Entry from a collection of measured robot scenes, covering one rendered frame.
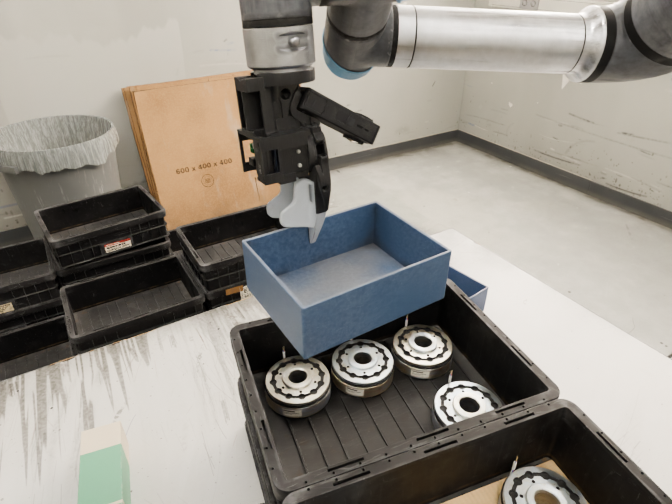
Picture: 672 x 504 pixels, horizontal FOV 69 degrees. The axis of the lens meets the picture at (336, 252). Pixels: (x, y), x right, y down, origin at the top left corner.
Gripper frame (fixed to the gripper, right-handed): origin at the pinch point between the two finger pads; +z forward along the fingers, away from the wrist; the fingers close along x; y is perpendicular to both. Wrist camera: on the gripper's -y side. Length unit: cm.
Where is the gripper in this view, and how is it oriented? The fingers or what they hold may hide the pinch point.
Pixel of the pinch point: (314, 230)
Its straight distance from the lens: 63.4
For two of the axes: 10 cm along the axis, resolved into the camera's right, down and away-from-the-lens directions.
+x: 5.0, 3.5, -7.9
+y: -8.6, 2.7, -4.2
